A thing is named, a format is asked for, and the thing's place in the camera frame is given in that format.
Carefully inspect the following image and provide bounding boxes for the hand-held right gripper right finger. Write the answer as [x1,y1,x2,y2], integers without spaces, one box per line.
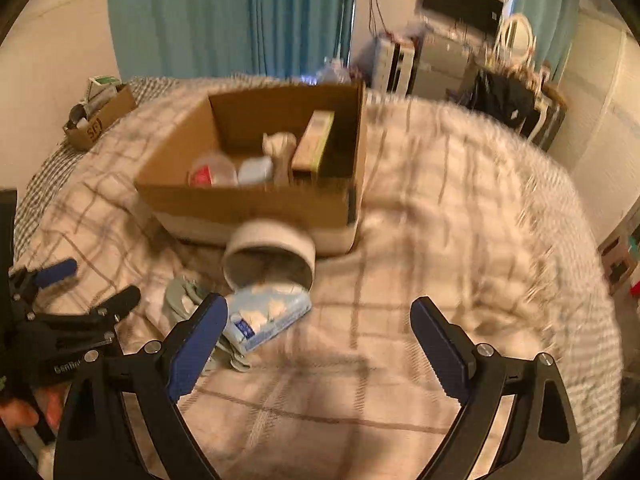
[410,296,584,480]

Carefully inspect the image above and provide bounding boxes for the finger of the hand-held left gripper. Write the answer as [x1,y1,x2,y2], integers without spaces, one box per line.
[47,285,142,348]
[9,258,79,295]

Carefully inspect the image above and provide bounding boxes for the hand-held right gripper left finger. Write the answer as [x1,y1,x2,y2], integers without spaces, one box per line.
[54,292,230,480]

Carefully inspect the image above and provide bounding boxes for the blue tissue packet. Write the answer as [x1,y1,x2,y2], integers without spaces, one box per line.
[220,282,313,353]

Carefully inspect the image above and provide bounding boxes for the white round cup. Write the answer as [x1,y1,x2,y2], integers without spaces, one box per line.
[221,219,317,295]

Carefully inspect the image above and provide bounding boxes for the large cardboard box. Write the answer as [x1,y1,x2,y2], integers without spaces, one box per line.
[135,79,368,257]

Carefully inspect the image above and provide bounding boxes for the person's left hand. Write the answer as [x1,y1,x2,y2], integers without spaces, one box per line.
[0,384,67,443]

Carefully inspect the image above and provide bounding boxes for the grey checked bedsheet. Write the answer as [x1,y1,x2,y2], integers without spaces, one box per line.
[12,77,183,253]

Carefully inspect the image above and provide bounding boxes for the small cardboard box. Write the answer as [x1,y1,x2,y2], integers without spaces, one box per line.
[63,84,138,152]

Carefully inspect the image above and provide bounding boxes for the clear plastic tub red lid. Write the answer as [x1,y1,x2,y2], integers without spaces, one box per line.
[187,152,239,188]

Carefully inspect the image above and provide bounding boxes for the pale blue plastic case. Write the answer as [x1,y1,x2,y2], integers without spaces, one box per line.
[237,156,275,186]

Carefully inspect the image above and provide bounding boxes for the green white carton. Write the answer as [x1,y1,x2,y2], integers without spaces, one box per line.
[86,76,122,106]

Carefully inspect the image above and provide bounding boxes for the colourful storage boxes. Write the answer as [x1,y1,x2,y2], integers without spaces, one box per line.
[599,220,640,297]

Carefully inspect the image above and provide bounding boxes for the white figurine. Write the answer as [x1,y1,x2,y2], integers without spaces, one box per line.
[262,131,297,186]

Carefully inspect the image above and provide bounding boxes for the tan yellow carton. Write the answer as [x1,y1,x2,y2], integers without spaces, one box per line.
[291,111,337,173]

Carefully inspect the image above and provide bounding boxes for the grey cabinet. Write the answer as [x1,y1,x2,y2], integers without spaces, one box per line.
[407,30,483,98]

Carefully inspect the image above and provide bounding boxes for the clear water bottle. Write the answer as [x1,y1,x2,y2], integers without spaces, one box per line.
[317,57,352,85]

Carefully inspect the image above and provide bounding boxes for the wide teal curtain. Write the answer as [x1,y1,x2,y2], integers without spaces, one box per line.
[104,0,362,81]

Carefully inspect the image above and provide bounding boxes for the white oval mirror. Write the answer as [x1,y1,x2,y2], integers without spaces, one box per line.
[495,14,535,68]

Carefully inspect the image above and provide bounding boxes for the black television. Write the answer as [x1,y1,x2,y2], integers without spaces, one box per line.
[421,0,505,40]

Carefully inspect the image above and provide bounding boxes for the narrow teal curtain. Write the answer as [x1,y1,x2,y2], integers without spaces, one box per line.
[515,0,585,83]

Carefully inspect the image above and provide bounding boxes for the black bag with handles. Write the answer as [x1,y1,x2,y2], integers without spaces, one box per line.
[462,67,543,136]

